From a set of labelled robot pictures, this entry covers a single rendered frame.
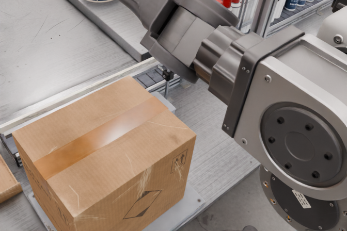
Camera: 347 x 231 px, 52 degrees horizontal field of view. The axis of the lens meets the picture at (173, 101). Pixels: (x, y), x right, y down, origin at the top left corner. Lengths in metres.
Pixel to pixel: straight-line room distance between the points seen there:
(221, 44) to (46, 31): 1.22
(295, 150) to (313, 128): 0.04
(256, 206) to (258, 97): 1.70
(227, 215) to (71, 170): 1.35
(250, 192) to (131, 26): 1.13
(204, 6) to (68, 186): 0.42
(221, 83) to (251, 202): 1.68
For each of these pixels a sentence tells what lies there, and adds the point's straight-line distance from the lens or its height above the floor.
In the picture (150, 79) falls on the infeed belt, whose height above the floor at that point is 0.88.
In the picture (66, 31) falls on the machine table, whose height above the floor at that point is 0.83.
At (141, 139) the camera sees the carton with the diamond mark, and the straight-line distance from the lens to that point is 0.75.
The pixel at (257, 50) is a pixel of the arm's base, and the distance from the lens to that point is 0.35.
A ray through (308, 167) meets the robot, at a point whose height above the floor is 1.43.
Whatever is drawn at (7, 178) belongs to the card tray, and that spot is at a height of 0.83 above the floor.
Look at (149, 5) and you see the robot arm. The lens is 0.51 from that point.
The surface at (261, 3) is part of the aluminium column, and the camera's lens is 1.26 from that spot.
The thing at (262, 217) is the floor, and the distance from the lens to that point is 2.02.
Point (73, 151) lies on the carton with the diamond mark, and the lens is 0.74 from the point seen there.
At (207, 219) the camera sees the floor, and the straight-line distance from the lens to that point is 1.94.
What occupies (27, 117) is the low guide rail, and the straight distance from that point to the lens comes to 1.11.
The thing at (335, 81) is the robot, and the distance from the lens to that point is 0.36.
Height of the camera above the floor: 1.71
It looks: 45 degrees down
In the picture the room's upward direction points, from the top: 7 degrees clockwise
